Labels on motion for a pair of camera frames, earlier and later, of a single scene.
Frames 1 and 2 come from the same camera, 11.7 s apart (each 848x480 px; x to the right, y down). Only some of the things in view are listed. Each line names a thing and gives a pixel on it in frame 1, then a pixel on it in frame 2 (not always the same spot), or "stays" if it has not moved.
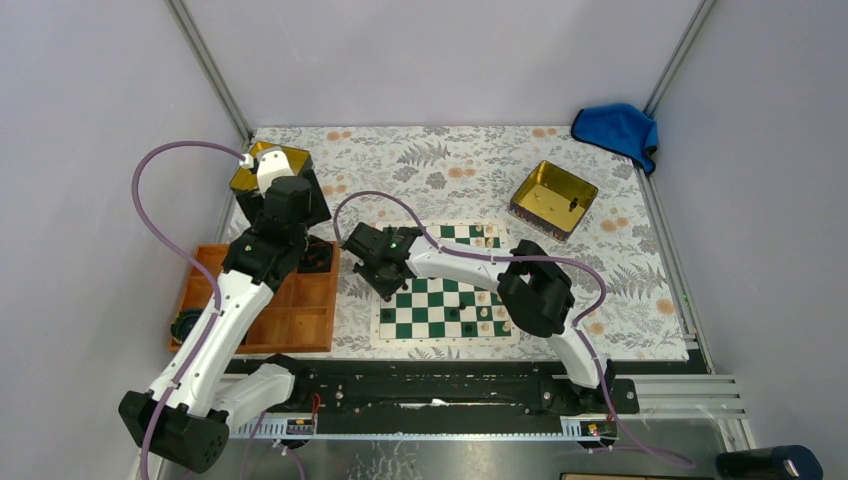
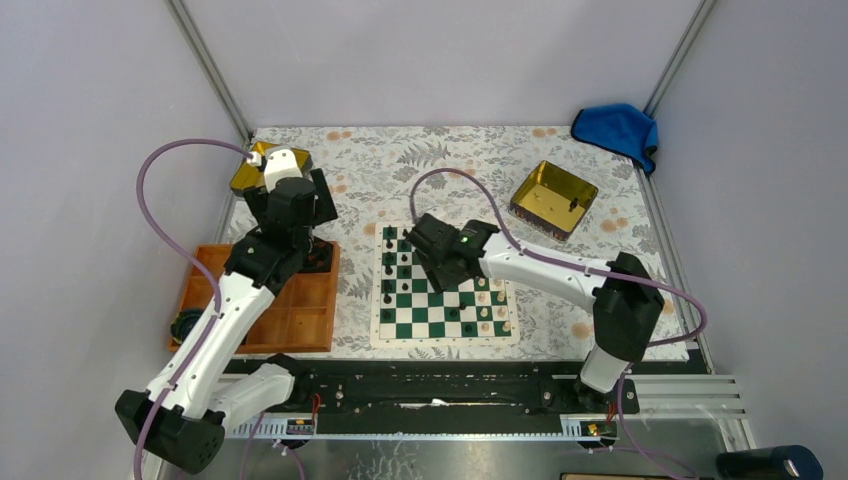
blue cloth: [620, 128] stays
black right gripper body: [384, 286] -> [438, 275]
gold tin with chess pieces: [553, 201] stays
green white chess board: [439, 314] stays
